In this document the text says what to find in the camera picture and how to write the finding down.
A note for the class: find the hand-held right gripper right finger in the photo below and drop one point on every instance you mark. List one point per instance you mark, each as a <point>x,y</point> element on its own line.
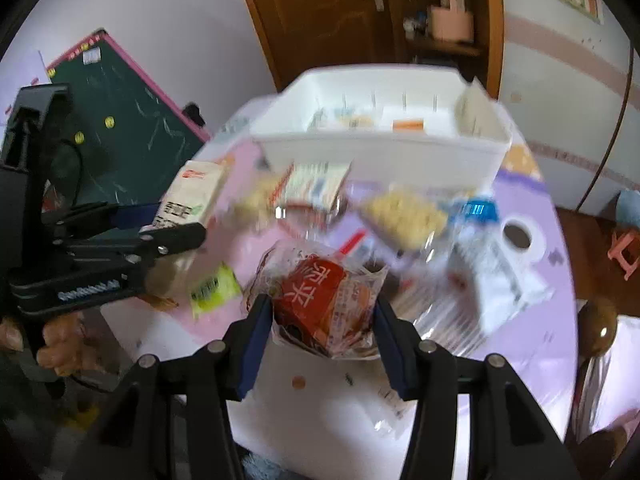
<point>396,355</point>

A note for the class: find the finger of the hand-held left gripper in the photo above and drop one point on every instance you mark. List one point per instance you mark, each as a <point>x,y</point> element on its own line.
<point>180,237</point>
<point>135,215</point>

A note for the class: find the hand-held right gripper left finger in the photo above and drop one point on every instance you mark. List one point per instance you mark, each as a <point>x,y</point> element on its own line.
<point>250,355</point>

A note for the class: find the cream snack packet red label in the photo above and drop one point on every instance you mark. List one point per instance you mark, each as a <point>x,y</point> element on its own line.
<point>192,195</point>

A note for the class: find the large rice crisp packet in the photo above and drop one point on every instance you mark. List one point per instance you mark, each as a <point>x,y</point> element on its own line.
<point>405,215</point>

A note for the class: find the brown snack packet striped label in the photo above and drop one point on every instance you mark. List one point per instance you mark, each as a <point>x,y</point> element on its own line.
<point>315,182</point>

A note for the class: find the white plastic bin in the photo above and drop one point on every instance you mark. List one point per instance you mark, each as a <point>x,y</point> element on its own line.
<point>380,155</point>

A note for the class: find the person's left hand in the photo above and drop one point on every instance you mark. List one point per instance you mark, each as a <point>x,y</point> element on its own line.
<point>60,350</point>

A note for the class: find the clear plastic snack packet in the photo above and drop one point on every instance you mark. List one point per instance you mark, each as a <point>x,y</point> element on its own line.
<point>440,320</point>

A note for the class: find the green yellow snack packet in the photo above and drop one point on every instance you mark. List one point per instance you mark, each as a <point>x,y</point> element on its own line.
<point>215,290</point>

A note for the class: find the pale rice crisp packet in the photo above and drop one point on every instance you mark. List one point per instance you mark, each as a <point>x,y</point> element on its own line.
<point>255,202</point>

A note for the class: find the small black block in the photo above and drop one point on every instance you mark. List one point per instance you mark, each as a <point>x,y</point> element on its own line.
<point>193,114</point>

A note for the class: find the white snack packet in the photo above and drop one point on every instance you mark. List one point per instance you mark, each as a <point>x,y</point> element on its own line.
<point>495,275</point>

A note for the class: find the purple printed table mat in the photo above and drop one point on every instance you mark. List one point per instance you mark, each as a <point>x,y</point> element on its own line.
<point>540,380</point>

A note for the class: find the brown wooden chair knob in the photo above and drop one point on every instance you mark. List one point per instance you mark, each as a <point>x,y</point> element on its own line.
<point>597,327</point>

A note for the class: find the white pink cloth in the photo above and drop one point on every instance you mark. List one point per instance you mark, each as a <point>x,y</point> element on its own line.
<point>620,385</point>

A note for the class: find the pink stool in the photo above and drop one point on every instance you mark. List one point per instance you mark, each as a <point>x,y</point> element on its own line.
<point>625,250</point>

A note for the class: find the wooden door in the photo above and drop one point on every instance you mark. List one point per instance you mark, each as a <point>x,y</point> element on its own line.
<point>320,15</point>

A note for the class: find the blue cushion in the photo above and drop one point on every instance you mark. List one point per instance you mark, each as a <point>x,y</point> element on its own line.
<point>629,207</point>

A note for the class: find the pink basket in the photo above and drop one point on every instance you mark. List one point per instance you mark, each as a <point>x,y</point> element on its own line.
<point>452,22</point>

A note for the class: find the wooden cabinet shelf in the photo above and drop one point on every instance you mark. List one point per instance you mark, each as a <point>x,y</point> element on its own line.
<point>487,20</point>

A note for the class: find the green chalkboard pink frame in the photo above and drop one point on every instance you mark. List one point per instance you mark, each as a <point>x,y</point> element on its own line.
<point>130,125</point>

